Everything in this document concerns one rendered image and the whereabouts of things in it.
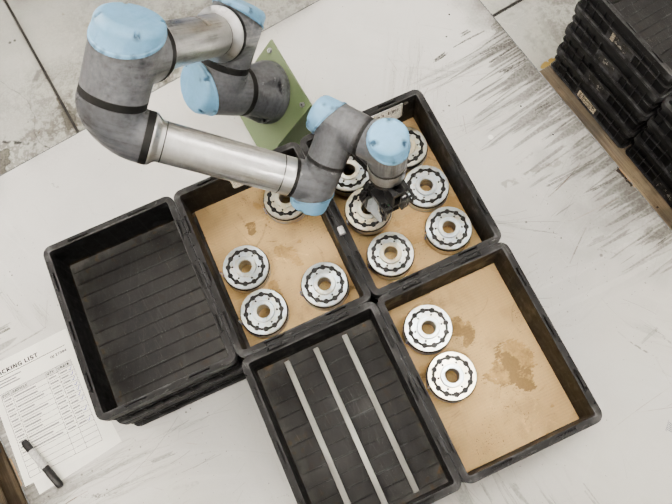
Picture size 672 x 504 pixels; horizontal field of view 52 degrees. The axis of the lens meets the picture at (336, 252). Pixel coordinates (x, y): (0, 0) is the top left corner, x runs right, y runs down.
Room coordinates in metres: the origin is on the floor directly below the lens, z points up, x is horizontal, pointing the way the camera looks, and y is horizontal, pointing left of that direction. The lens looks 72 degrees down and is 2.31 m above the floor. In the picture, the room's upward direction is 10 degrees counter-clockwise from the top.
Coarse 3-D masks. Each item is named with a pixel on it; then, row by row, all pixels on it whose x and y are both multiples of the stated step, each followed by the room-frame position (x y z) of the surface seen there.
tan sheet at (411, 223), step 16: (416, 128) 0.74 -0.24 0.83; (432, 160) 0.66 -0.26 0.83; (400, 224) 0.52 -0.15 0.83; (416, 224) 0.51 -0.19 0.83; (368, 240) 0.49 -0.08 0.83; (416, 240) 0.47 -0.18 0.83; (480, 240) 0.45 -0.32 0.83; (416, 256) 0.43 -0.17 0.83; (432, 256) 0.43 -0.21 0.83; (448, 256) 0.42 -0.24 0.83
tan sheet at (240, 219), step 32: (256, 192) 0.65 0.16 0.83; (224, 224) 0.59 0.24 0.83; (256, 224) 0.57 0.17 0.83; (288, 224) 0.56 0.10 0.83; (320, 224) 0.55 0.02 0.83; (224, 256) 0.51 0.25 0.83; (288, 256) 0.48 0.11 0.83; (320, 256) 0.47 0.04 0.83; (288, 288) 0.41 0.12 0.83; (320, 288) 0.40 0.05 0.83; (352, 288) 0.39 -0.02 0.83; (288, 320) 0.34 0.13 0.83
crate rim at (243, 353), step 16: (288, 144) 0.71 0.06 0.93; (176, 192) 0.64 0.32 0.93; (336, 224) 0.50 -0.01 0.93; (192, 240) 0.52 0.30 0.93; (352, 256) 0.43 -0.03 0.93; (208, 272) 0.45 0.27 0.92; (368, 288) 0.35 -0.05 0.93; (352, 304) 0.33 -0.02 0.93; (224, 320) 0.34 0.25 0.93; (320, 320) 0.31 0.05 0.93; (288, 336) 0.28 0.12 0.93; (240, 352) 0.27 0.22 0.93
